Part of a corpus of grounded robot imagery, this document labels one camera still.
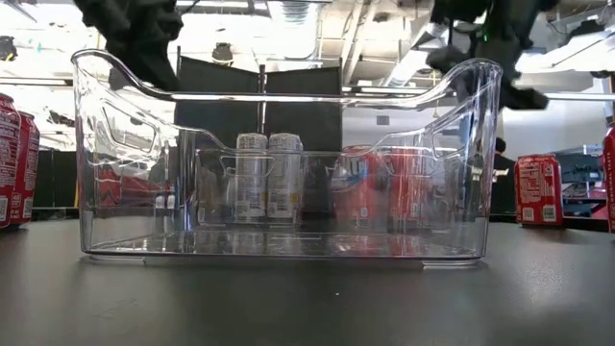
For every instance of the black folding partition screen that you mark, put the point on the black folding partition screen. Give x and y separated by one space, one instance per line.
216 77

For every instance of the metal storage rack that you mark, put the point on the metal storage rack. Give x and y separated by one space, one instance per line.
579 178

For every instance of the silver soda can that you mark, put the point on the silver soda can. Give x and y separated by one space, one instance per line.
251 182
284 182

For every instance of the black low partition wall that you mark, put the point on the black low partition wall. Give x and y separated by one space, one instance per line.
57 178

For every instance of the black ceiling fixture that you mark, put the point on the black ceiling fixture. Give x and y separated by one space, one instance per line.
7 48

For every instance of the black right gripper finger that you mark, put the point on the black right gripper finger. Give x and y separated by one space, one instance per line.
504 72
451 60

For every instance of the Fanta soda can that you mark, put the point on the Fanta soda can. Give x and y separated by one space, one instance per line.
358 192

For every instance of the person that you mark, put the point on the person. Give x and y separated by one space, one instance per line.
502 182

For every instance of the dark hanging ceiling lamp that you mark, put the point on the dark hanging ceiling lamp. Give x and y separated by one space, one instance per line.
222 54

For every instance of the clear plastic bin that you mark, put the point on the clear plastic bin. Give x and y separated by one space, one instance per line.
192 240

